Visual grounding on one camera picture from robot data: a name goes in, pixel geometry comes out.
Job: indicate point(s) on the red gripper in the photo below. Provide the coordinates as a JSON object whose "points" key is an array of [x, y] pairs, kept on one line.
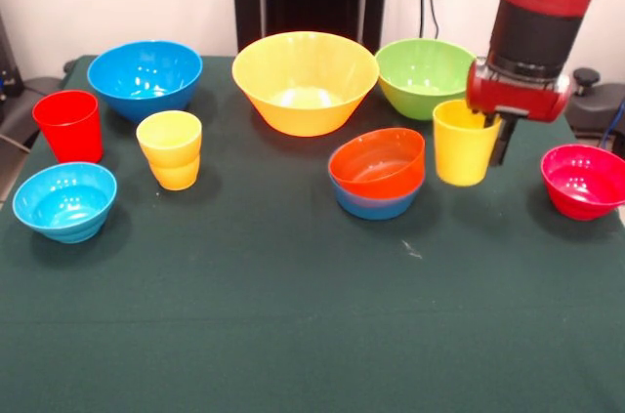
{"points": [[517, 95]]}

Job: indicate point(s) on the yellow cup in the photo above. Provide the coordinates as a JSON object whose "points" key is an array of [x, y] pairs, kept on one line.
{"points": [[461, 159], [168, 139]]}

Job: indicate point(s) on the small magenta bowl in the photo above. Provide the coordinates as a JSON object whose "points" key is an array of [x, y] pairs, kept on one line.
{"points": [[581, 198]]}

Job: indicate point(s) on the small orange-red bowl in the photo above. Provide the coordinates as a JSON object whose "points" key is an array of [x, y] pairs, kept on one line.
{"points": [[376, 164]]}

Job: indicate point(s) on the large green bowl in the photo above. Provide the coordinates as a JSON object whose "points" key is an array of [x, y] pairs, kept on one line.
{"points": [[420, 91]]}

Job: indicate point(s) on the large orange-yellow bowl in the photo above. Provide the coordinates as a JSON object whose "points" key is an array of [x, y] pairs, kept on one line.
{"points": [[303, 110]]}

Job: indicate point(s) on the dark green tablecloth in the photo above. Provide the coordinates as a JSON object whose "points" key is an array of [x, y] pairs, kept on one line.
{"points": [[312, 325]]}

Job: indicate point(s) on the orange-yellow cup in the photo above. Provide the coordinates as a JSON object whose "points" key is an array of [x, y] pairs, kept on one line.
{"points": [[173, 178]]}

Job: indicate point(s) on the large blue bowl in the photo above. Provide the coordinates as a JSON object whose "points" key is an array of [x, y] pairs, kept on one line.
{"points": [[141, 91]]}

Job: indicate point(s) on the red cup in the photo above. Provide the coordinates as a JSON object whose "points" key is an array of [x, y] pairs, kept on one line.
{"points": [[68, 135]]}

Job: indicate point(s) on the small light blue bowl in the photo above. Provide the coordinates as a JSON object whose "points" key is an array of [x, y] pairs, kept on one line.
{"points": [[63, 218]]}

